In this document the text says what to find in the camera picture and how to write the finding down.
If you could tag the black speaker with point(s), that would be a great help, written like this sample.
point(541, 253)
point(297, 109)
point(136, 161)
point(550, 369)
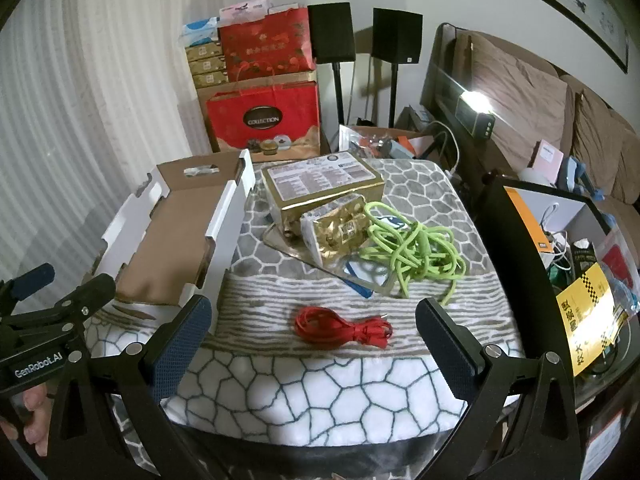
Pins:
point(331, 32)
point(396, 35)

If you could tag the bird-shaped tag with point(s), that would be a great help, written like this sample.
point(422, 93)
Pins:
point(395, 222)

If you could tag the clear plastic bag of parts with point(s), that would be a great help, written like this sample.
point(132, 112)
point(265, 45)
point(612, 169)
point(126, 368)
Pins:
point(357, 140)

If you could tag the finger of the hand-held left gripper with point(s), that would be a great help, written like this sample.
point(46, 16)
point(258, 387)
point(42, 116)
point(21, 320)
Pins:
point(31, 280)
point(92, 291)

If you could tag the yellow checkered packet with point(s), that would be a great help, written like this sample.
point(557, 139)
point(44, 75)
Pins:
point(590, 325)

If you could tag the black device with bright light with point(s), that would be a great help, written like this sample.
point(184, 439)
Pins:
point(482, 127)

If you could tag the black box with orange stripe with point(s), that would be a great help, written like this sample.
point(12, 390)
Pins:
point(505, 260)

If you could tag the large brown cardboard box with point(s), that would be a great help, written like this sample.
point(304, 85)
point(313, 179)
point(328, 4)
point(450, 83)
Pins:
point(202, 110)

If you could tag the small gold packet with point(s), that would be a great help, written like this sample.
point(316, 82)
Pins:
point(330, 230)

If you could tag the pink white box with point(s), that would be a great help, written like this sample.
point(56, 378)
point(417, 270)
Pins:
point(245, 10)

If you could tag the white pouch with blue lines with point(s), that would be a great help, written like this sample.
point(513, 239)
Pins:
point(367, 280)

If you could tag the cardboard box of clutter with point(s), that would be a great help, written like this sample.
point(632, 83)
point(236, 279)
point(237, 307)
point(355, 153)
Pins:
point(415, 136)

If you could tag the small pink box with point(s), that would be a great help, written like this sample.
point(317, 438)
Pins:
point(545, 160)

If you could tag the white and brown cardboard box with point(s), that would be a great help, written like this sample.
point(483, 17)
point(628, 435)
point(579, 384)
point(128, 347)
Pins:
point(170, 240)

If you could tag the person's left hand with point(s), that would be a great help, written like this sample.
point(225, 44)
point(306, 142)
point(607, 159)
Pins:
point(35, 407)

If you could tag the white curtain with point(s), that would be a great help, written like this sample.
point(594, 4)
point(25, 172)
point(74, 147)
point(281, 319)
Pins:
point(75, 110)

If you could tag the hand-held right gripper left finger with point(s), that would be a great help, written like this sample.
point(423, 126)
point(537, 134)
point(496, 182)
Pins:
point(184, 337)

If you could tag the black speaker stand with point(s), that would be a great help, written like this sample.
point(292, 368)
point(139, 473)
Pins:
point(393, 95)
point(339, 105)

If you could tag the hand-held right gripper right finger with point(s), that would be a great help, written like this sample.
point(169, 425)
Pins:
point(445, 345)

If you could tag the large gold box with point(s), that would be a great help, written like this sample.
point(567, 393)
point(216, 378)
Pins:
point(320, 175)

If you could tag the blue plastic bag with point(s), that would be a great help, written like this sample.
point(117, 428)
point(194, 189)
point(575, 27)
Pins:
point(582, 175)

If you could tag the blue white tissue pack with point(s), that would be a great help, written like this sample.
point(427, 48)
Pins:
point(200, 30)

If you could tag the red packet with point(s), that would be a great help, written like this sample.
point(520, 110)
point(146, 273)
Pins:
point(620, 265)

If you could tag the grey white patterned blanket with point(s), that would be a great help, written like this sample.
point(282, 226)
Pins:
point(310, 390)

